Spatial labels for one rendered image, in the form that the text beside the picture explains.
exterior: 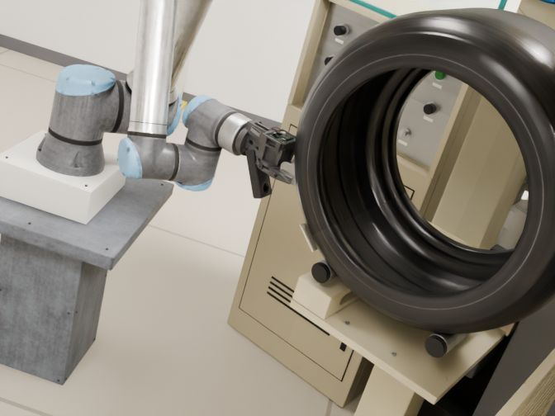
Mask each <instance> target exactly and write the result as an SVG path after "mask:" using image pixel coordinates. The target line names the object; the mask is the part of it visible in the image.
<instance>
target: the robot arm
mask: <svg viewBox="0 0 555 416"><path fill-rule="evenodd" d="M212 2H213V0H140V11H139V20H138V31H137V40H136V49H135V67H134V68H133V69H132V70H131V71H130V72H129V73H128V75H127V77H126V80H125V81H121V80H116V77H115V75H114V74H113V73H112V72H110V71H109V70H105V69H103V68H100V67H97V66H92V65H86V64H85V65H81V64H75V65H70V66H67V67H65V68H63V69H62V70H61V71H60V73H59V77H58V81H57V83H56V84H55V95H54V100H53V106H52V110H51V115H50V123H49V128H48V132H47V133H46V135H45V137H44V139H43V140H42V141H41V142H40V144H39V146H38V148H37V150H36V160H37V161H38V162H39V163H40V164H41V165H42V166H44V167H45V168H48V169H49V170H51V171H54V172H56V173H61V174H64V175H68V176H73V177H91V176H95V175H98V174H100V173H101V172H102V171H103V170H104V166H105V156H104V151H103V147H102V140H103V136H104V133H113V134H122V135H127V137H125V138H123V139H121V141H120V143H119V145H118V147H119V148H118V151H117V159H118V165H119V169H120V170H121V173H122V174H123V175H124V176H125V177H132V178H136V179H153V180H165V181H170V182H175V183H176V184H177V185H178V186H179V187H181V188H182V189H185V190H190V191H205V190H206V189H208V188H209V187H210V186H211V184H212V181H213V179H214V177H215V175H216V168H217V164H218V162H219V158H220V156H221V150H222V149H225V150H226V151H228V152H230V153H231V154H233V155H234V156H240V155H243V156H246V158H247V163H248V168H249V177H250V182H251V187H252V193H253V198H254V199H261V198H264V197H266V196H269V195H271V194H272V188H271V182H270V177H272V178H274V179H276V180H278V181H281V182H285V183H287V184H292V185H294V186H296V179H295V167H294V159H292V158H293V155H294V153H295V142H296V136H295V135H293V134H291V133H289V132H287V131H286V130H284V129H279V128H277V127H273V128H271V129H269V128H267V127H266V126H264V125H261V124H262V121H261V120H259V119H255V120H254V121H252V120H251V119H249V118H248V117H246V116H244V115H242V114H240V113H239V112H237V111H235V110H233V109H231V108H229V107H228V106H226V105H224V104H222V103H220V102H218V101H217V100H216V99H215V98H211V97H209V96H207V95H200V96H197V97H194V98H193V99H192V100H191V101H190V102H189V103H188V104H187V105H186V107H185V109H184V111H183V116H182V121H183V124H184V126H185V127H186V128H188V130H187V135H186V139H185V142H184V144H175V143H169V142H166V140H167V137H168V136H170V135H171V134H172V133H173V132H174V131H175V129H176V128H177V127H178V123H179V121H180V118H181V114H182V108H181V105H182V98H181V95H180V93H179V91H178V87H177V85H176V82H177V81H178V78H179V75H180V73H181V72H182V70H183V66H184V64H185V63H186V61H187V57H188V56H189V54H190V51H191V49H192V47H193V45H194V42H195V40H196V38H197V35H198V33H199V31H200V29H201V27H202V24H203V22H204V21H205V18H206V15H207V13H208V11H209V9H210V7H211V5H212ZM274 128H277V129H279V130H277V129H274ZM276 132H277V133H276ZM269 176H270V177H269Z"/></svg>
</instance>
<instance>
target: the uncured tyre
mask: <svg viewBox="0 0 555 416"><path fill-rule="evenodd" d="M433 71H437V72H440V73H445V74H447V75H449V76H451V77H454V78H456V79H458V80H460V81H462V82H464V83H466V84H467V85H468V86H470V87H472V88H473V89H475V90H476V91H477V92H479V93H480V94H481V95H482V96H484V98H485V99H486V100H487V101H488V102H489V103H490V104H492V105H493V107H494V108H495V109H497V110H498V112H499V113H500V114H501V116H502V117H503V119H504V120H505V122H506V123H507V125H508V126H509V127H510V130H511V131H512V133H513V135H514V137H515V139H516V141H517V143H518V146H519V149H520V152H521V153H522V156H523V160H524V165H525V169H526V173H527V179H528V189H529V202H528V210H527V216H526V221H525V224H524V229H523V232H522V234H521V237H520V239H519V242H518V244H517V246H516V248H512V249H506V250H487V249H481V248H474V247H470V246H467V245H465V244H462V243H459V242H457V241H455V240H453V239H451V238H449V237H448V236H446V235H444V234H442V233H441V232H440V231H438V230H437V229H436V228H435V227H434V226H433V225H431V224H430V223H429V222H428V221H427V220H426V219H425V218H424V217H423V215H422V214H421V213H420V212H419V211H418V210H417V209H416V207H415V205H414V204H413V202H412V201H411V199H410V198H409V196H408V194H407V192H406V189H405V187H404V185H403V182H402V180H401V175H400V172H399V168H398V163H397V156H396V137H397V131H398V126H399V123H400V119H401V115H402V112H403V111H404V108H405V106H406V103H407V102H408V100H409V98H410V96H411V95H412V93H413V92H414V90H415V89H416V88H417V87H418V86H419V85H420V83H421V82H422V81H423V80H424V79H425V78H427V77H428V76H429V75H430V74H431V73H432V72H433ZM294 167H295V179H296V189H297V195H298V198H299V202H300V206H301V211H302V214H303V216H304V219H305V222H306V225H307V227H308V229H309V231H310V233H311V236H312V238H313V240H314V242H315V244H316V246H317V248H318V249H319V250H320V253H321V254H322V256H323V258H324V259H325V260H326V262H327V263H328V264H329V266H330V267H331V269H332V270H333V271H334V273H335V274H336V275H337V276H338V277H339V279H340V280H341V281H342V282H343V283H344V284H345V285H346V286H347V287H348V288H349V289H350V290H351V291H352V292H353V293H354V294H355V295H357V296H358V297H359V298H360V299H362V300H363V301H364V302H366V303H367V304H369V305H370V306H372V307H373V308H374V309H375V310H378V311H379V312H381V313H383V314H384V315H386V316H388V317H390V318H392V319H394V320H396V321H398V322H401V323H403V324H407V325H409V326H411V327H414V328H418V329H423V330H427V331H431V332H436V333H477V332H481V331H487V330H491V329H498V328H500V327H504V326H506V325H509V324H513V323H515V322H518V321H520V320H522V319H524V318H526V317H528V316H530V315H532V314H533V313H535V312H537V311H538V310H540V309H542V308H543V307H544V306H545V305H546V304H548V303H549V302H550V301H551V300H553V299H554V298H555V30H554V29H553V28H551V27H549V26H547V25H545V24H543V23H542V22H540V21H536V20H534V19H533V18H530V17H527V16H524V15H521V14H519V13H516V12H510V11H506V10H501V9H495V8H488V7H468V8H454V9H442V10H429V11H421V12H412V13H407V14H404V15H400V16H398V17H393V18H391V19H388V20H386V21H383V22H381V23H379V24H377V25H375V26H373V27H371V28H370V29H368V30H366V31H365V32H364V33H362V34H361V35H359V36H358V37H356V38H355V39H354V40H352V41H351V42H349V43H348V44H347V45H346V46H345V47H344V48H343V49H341V50H340V51H339V52H338V53H337V54H336V55H335V56H334V57H333V58H332V60H331V61H330V62H329V63H328V64H327V65H326V66H325V67H324V69H323V70H322V72H321V73H320V75H319V76H318V78H317V79H316V81H315V83H314V84H313V86H312V88H311V90H310V92H309V94H308V96H307V99H306V102H305V104H304V106H303V109H302V112H301V116H300V120H299V123H298V127H297V132H296V142H295V153H294Z"/></svg>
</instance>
